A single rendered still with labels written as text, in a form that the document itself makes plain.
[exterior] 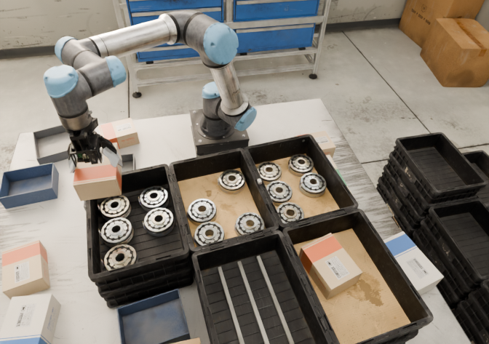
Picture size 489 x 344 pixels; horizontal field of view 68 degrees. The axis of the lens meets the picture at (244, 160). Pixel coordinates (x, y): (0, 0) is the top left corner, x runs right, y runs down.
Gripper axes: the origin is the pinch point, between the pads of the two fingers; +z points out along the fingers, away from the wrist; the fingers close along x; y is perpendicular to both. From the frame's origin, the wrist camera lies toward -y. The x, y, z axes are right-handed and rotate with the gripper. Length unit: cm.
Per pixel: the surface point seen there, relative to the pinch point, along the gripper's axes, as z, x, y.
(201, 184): 26.9, 31.9, -9.6
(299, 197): 27, 68, 5
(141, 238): 27.0, 8.2, 10.5
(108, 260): 23.8, -2.0, 18.8
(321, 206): 27, 75, 10
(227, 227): 26.8, 38.3, 12.2
